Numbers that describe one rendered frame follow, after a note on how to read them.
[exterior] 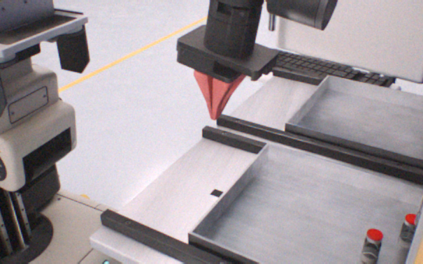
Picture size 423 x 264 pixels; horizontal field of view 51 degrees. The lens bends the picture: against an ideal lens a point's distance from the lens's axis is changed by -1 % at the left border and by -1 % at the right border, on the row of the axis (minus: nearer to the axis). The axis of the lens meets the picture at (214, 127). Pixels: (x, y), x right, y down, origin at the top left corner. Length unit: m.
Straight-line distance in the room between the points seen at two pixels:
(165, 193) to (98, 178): 1.57
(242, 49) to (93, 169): 1.93
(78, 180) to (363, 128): 1.64
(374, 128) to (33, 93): 0.78
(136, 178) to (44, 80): 1.17
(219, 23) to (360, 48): 0.97
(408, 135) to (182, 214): 0.49
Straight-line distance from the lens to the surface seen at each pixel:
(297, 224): 0.68
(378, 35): 1.38
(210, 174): 0.77
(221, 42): 0.48
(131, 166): 2.34
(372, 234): 0.62
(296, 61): 1.38
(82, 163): 2.42
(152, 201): 0.72
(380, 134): 0.93
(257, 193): 0.73
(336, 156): 0.83
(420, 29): 1.34
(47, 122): 1.16
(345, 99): 1.05
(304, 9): 0.44
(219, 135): 0.84
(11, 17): 1.06
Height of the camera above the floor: 1.34
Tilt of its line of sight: 30 degrees down
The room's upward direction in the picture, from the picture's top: straight up
